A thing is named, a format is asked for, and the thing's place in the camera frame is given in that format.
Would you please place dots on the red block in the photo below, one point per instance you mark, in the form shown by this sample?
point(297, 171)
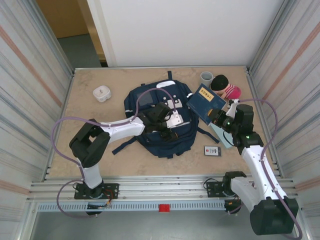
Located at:
point(164, 208)

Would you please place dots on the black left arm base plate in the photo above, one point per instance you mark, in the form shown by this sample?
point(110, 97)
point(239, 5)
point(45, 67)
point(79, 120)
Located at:
point(112, 188)

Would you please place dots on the navy blue backpack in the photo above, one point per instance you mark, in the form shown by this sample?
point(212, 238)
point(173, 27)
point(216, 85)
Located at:
point(185, 140)

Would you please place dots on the brown wooden door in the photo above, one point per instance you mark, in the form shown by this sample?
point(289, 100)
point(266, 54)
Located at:
point(65, 15)

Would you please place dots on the translucent striped side panel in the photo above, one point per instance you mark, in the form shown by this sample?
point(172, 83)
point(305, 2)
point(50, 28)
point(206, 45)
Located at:
point(25, 75)
point(295, 62)

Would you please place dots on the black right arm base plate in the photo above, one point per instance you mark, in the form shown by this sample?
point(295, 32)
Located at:
point(212, 186)

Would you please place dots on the dark blue book yellow label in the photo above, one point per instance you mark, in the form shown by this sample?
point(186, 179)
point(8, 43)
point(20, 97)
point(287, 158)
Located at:
point(202, 102)

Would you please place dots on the white door frame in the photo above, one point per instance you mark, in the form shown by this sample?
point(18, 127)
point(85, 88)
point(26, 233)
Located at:
point(98, 20)

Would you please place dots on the white round case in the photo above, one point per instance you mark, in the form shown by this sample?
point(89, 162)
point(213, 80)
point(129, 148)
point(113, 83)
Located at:
point(101, 93)

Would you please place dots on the aluminium mounting rail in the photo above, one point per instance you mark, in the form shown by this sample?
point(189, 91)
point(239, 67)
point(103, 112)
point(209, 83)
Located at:
point(162, 186)

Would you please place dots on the black card box white label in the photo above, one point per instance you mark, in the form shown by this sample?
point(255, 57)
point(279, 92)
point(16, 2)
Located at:
point(212, 151)

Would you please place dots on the grey cup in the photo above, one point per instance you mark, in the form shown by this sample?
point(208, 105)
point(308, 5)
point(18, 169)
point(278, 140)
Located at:
point(205, 81)

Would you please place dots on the pink black plush doll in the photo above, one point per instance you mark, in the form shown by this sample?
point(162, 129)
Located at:
point(231, 92)

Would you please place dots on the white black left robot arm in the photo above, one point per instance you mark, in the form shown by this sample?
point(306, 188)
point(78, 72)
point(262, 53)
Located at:
point(120, 127)

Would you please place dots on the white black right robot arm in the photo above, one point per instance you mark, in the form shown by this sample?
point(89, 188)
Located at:
point(257, 170)

